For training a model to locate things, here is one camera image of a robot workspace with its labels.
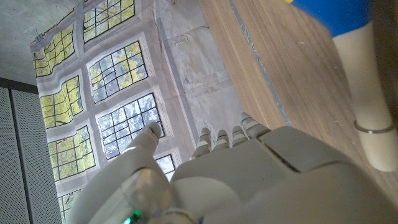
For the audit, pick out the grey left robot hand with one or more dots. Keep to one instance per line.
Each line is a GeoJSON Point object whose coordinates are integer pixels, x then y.
{"type": "Point", "coordinates": [248, 186]}

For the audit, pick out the colourful striped wooden maraca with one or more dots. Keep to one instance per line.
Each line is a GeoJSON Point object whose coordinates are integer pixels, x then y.
{"type": "Point", "coordinates": [363, 93]}

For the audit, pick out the printed bay window backdrop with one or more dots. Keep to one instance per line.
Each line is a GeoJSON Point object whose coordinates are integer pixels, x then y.
{"type": "Point", "coordinates": [124, 77]}

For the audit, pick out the grey perforated panel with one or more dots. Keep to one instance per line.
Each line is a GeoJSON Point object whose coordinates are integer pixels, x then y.
{"type": "Point", "coordinates": [25, 155]}

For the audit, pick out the metal binder clip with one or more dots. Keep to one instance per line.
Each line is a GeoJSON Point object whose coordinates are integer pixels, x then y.
{"type": "Point", "coordinates": [38, 35]}

